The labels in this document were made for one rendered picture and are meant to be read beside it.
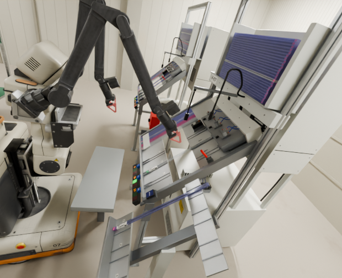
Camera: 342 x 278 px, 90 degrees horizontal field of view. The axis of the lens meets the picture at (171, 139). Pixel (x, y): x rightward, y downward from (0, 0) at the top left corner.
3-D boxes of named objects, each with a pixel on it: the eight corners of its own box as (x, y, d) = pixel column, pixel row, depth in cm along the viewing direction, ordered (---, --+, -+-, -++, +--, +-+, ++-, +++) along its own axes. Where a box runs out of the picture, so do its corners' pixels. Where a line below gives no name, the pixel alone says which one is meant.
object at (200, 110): (203, 174, 97) (200, 169, 94) (179, 120, 151) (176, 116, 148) (257, 146, 92) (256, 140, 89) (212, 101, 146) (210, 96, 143)
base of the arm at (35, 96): (26, 90, 73) (14, 102, 63) (42, 81, 73) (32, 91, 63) (43, 106, 78) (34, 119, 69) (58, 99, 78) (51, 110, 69)
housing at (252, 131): (251, 151, 94) (245, 134, 86) (216, 113, 133) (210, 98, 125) (265, 144, 92) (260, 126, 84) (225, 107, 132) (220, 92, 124)
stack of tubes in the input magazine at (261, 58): (262, 103, 79) (298, 38, 65) (218, 75, 120) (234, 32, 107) (283, 108, 82) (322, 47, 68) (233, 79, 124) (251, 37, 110)
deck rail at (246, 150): (148, 206, 102) (142, 201, 98) (148, 203, 103) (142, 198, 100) (260, 149, 91) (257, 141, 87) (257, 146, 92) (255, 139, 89)
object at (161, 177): (147, 200, 102) (144, 197, 100) (143, 138, 155) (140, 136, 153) (174, 186, 99) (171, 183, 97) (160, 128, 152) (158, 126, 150)
